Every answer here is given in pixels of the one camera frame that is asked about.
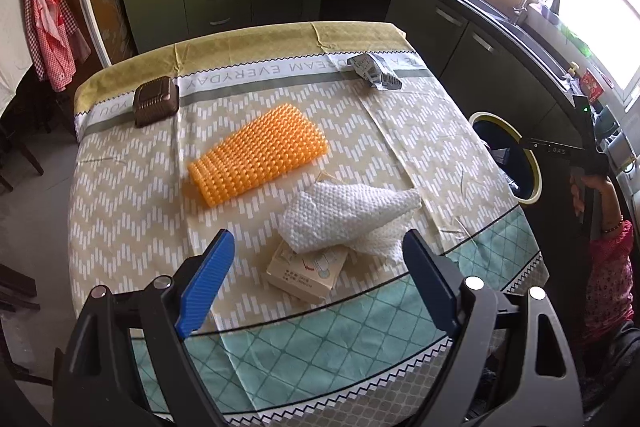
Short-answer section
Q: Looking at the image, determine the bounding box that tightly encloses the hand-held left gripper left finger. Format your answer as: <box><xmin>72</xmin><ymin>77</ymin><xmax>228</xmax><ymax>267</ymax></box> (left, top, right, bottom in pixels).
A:
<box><xmin>52</xmin><ymin>229</ymin><xmax>236</xmax><ymax>427</ymax></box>

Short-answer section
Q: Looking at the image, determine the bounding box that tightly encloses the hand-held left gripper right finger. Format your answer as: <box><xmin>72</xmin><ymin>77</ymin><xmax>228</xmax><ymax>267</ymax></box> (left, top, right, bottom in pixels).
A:
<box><xmin>401</xmin><ymin>229</ymin><xmax>586</xmax><ymax>427</ymax></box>

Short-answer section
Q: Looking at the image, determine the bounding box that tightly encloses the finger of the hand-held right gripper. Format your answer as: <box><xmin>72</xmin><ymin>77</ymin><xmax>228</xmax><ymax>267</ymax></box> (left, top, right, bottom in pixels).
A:
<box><xmin>520</xmin><ymin>138</ymin><xmax>573</xmax><ymax>155</ymax></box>

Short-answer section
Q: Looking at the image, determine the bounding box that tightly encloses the yellow rimmed trash bin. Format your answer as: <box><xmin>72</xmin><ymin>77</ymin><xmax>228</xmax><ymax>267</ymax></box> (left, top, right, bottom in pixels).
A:
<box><xmin>469</xmin><ymin>111</ymin><xmax>543</xmax><ymax>206</ymax></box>

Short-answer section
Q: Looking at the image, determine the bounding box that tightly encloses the white paper towel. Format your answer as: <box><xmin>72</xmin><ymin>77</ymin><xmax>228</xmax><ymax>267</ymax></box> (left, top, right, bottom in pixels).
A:
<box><xmin>279</xmin><ymin>181</ymin><xmax>423</xmax><ymax>265</ymax></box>

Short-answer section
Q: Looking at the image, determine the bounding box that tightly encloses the grey wrapper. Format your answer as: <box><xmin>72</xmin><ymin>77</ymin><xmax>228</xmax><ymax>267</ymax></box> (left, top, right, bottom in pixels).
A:
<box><xmin>347</xmin><ymin>53</ymin><xmax>405</xmax><ymax>91</ymax></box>

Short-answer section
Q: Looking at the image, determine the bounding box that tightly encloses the person's right hand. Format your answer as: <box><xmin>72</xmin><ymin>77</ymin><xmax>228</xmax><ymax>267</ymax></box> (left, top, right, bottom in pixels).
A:
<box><xmin>571</xmin><ymin>173</ymin><xmax>623</xmax><ymax>233</ymax></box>

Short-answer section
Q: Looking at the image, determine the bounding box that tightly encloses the small red box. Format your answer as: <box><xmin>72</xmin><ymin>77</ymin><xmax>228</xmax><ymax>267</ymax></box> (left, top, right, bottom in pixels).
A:
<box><xmin>580</xmin><ymin>69</ymin><xmax>613</xmax><ymax>102</ymax></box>

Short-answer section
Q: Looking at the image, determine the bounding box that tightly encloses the small beige cardboard box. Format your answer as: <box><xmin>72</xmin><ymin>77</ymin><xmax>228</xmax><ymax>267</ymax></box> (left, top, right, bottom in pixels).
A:
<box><xmin>264</xmin><ymin>172</ymin><xmax>351</xmax><ymax>305</ymax></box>

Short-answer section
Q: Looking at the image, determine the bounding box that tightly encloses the orange foam net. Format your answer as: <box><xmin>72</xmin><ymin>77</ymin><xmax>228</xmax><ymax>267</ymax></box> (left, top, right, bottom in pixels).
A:
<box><xmin>187</xmin><ymin>103</ymin><xmax>330</xmax><ymax>208</ymax></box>

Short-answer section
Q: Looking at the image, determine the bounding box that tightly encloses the small brown box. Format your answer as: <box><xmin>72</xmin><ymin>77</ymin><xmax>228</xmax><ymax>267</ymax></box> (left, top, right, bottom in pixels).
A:
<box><xmin>132</xmin><ymin>76</ymin><xmax>181</xmax><ymax>128</ymax></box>

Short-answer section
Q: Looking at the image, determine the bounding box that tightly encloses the dark wooden chair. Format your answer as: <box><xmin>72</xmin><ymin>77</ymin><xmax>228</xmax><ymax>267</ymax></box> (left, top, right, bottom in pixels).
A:
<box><xmin>0</xmin><ymin>107</ymin><xmax>43</xmax><ymax>192</ymax></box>

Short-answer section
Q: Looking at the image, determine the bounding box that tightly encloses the white hanging sheet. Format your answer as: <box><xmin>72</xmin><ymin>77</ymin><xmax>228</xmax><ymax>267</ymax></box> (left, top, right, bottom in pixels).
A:
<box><xmin>0</xmin><ymin>0</ymin><xmax>31</xmax><ymax>108</ymax></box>

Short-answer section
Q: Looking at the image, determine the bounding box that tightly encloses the red checkered apron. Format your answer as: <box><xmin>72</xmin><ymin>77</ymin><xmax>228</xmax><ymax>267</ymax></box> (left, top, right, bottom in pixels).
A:
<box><xmin>20</xmin><ymin>0</ymin><xmax>93</xmax><ymax>92</ymax></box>

